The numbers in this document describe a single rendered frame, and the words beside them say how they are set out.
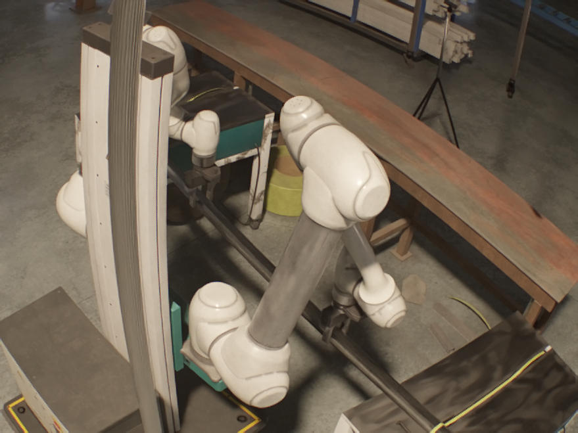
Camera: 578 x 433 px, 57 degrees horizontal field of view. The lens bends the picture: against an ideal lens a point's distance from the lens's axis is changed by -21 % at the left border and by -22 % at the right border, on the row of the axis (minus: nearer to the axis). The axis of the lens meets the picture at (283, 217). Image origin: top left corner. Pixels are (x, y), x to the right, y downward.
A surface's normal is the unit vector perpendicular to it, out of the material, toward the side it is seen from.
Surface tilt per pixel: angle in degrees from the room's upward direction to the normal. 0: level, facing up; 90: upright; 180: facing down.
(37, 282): 0
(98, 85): 90
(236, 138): 90
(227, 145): 90
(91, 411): 0
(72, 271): 0
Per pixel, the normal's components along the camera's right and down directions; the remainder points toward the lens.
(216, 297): 0.07, -0.87
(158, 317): 0.73, 0.49
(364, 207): 0.57, 0.47
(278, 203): -0.31, 0.57
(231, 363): -0.76, -0.02
